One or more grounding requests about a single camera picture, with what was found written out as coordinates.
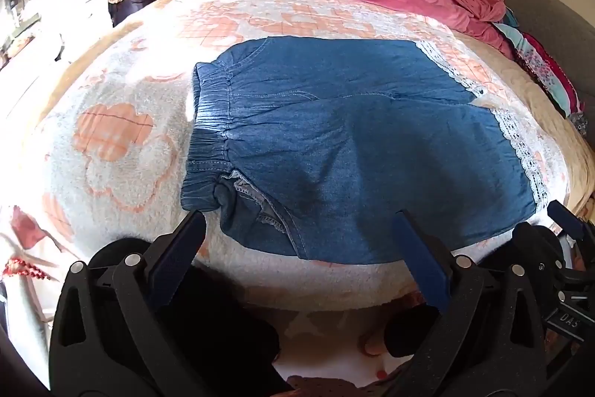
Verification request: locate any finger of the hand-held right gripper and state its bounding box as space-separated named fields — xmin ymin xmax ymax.
xmin=546 ymin=200 xmax=595 ymax=242
xmin=509 ymin=221 xmax=565 ymax=281

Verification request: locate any blue denim pants lace trim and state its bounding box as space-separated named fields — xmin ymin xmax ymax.
xmin=180 ymin=35 xmax=549 ymax=265

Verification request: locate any person's bare foot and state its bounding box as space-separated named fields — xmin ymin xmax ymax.
xmin=359 ymin=326 xmax=389 ymax=357

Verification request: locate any white orange floral blanket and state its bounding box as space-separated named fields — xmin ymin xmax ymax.
xmin=0 ymin=0 xmax=570 ymax=314

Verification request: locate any red bead string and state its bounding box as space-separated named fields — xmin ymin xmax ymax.
xmin=2 ymin=256 xmax=49 ymax=281

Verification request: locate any floral patterned pillow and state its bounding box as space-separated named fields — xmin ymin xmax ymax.
xmin=511 ymin=29 xmax=589 ymax=137

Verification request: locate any beige bed sheet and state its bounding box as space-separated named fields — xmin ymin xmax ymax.
xmin=28 ymin=0 xmax=595 ymax=225

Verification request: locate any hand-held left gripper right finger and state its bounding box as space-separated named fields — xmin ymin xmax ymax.
xmin=393 ymin=208 xmax=549 ymax=397

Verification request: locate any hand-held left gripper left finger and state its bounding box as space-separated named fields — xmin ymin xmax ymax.
xmin=49 ymin=210 xmax=208 ymax=397

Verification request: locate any person's dark trouser leg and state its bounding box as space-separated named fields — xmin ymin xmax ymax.
xmin=383 ymin=303 xmax=442 ymax=359

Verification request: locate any teal striped cloth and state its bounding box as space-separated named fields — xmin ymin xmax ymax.
xmin=493 ymin=21 xmax=531 ymax=56

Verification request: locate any grey headboard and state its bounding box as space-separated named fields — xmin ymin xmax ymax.
xmin=448 ymin=0 xmax=595 ymax=119

